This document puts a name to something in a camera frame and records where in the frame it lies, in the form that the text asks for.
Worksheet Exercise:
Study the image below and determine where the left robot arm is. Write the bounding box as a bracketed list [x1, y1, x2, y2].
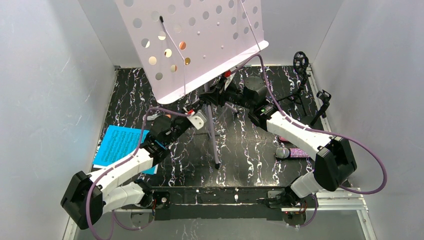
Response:
[60, 100, 207, 230]

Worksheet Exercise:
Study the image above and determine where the blue sheet music page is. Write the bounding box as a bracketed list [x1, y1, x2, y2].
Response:
[92, 125, 149, 169]

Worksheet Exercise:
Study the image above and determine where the black round-base mic stand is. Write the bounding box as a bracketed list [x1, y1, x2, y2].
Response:
[300, 90, 332, 127]

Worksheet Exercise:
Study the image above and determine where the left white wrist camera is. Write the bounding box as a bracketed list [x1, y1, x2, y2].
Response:
[187, 109, 207, 130]

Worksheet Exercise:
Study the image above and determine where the black tripod mic stand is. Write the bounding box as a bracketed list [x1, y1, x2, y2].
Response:
[276, 51, 311, 117]

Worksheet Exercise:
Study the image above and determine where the aluminium frame rail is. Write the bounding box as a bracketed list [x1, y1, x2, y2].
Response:
[62, 187, 377, 240]

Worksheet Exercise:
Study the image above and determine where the pink microphone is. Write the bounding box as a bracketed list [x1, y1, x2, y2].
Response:
[278, 136, 290, 143]

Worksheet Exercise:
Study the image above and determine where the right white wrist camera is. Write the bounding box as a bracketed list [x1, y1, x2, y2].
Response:
[223, 68, 236, 90]

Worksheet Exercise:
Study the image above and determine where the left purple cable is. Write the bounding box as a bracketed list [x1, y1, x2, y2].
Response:
[85, 106, 191, 240]

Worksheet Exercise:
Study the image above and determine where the purple cable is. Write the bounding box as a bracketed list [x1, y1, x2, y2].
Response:
[231, 53, 388, 229]
[85, 106, 191, 240]

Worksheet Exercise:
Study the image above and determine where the orange and grey marker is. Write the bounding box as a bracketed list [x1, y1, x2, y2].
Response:
[146, 114, 171, 121]

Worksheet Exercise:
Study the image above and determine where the blue mesh microphone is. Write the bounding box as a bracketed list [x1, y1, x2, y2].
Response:
[275, 147, 310, 159]

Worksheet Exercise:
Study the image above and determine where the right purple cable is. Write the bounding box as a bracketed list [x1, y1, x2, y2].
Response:
[231, 53, 388, 229]

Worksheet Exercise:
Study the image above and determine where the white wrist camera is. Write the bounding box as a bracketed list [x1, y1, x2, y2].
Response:
[187, 109, 207, 130]
[223, 68, 236, 90]

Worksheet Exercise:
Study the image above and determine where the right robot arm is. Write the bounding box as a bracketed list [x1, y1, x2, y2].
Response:
[200, 76, 357, 206]

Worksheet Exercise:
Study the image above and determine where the silver tripod music stand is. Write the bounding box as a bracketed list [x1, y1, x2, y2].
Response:
[114, 0, 270, 170]

